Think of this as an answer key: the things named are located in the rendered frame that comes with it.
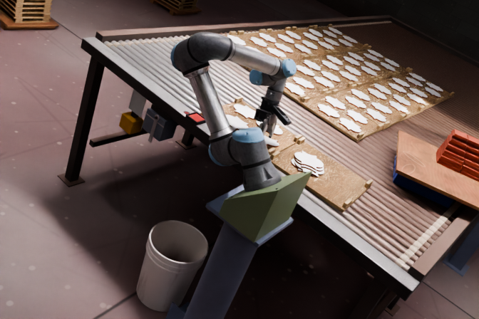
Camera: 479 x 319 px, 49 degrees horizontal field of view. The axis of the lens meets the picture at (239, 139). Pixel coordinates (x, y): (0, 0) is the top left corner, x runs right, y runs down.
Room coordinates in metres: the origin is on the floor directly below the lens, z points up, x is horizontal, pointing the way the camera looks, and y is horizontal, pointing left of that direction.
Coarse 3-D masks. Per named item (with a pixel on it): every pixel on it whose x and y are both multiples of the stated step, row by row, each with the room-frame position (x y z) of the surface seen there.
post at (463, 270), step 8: (472, 232) 3.32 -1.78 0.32; (464, 240) 3.33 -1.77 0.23; (472, 240) 3.31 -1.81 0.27; (464, 248) 3.32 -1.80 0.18; (472, 248) 3.30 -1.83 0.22; (448, 256) 3.40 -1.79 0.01; (456, 256) 3.32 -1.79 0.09; (464, 256) 3.30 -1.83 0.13; (448, 264) 3.30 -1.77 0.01; (456, 264) 3.30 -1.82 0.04; (464, 264) 3.28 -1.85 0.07; (456, 272) 3.26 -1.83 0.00; (464, 272) 3.28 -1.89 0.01
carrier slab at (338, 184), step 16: (304, 144) 2.39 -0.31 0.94; (272, 160) 2.11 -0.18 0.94; (288, 160) 2.17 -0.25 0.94; (320, 160) 2.29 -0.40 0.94; (320, 176) 2.14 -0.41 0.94; (336, 176) 2.20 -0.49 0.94; (352, 176) 2.26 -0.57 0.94; (320, 192) 2.00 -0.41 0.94; (336, 192) 2.06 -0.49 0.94; (352, 192) 2.11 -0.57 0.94; (336, 208) 1.95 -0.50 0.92
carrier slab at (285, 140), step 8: (232, 104) 2.51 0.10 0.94; (240, 104) 2.55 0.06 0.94; (232, 112) 2.43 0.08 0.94; (248, 120) 2.40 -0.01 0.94; (256, 120) 2.43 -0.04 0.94; (280, 128) 2.46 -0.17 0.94; (272, 136) 2.34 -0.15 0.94; (280, 136) 2.37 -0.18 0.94; (288, 136) 2.40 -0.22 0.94; (280, 144) 2.29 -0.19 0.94; (288, 144) 2.32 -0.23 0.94
